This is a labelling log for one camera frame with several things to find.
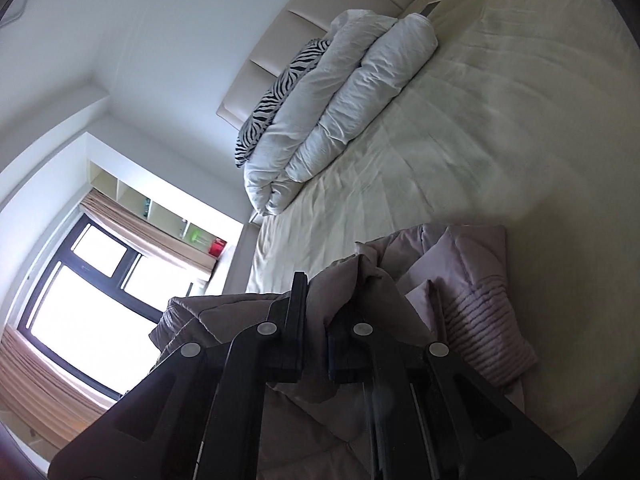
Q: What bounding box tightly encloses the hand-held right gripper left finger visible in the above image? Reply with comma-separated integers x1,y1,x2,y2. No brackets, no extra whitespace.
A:
47,271,308,480

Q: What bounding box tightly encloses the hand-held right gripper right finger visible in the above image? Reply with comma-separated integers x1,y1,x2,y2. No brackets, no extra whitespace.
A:
327,316,579,480

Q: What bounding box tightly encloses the mauve hooded puffer coat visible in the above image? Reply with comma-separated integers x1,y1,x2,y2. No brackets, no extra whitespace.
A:
149,222,539,480

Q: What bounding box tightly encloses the beige curtain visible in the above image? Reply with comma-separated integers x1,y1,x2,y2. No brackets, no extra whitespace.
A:
0,326,120,442
80,189,217,282

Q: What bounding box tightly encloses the black framed window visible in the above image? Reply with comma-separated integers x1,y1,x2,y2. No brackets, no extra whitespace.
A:
16,211,212,404

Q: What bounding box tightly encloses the zebra print pillow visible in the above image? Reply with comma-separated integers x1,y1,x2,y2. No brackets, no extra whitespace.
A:
235,37,334,169

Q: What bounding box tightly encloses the white folded duvet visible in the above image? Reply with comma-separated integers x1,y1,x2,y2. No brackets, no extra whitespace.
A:
243,8,440,217

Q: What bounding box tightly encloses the bed with beige sheet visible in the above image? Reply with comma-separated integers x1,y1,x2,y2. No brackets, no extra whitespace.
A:
245,0,640,480

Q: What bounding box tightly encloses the beige padded headboard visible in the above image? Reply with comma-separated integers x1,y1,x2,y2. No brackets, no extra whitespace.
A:
216,0,436,134

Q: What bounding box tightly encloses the white wall shelf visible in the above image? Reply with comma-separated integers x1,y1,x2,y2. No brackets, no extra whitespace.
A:
87,159,246,262

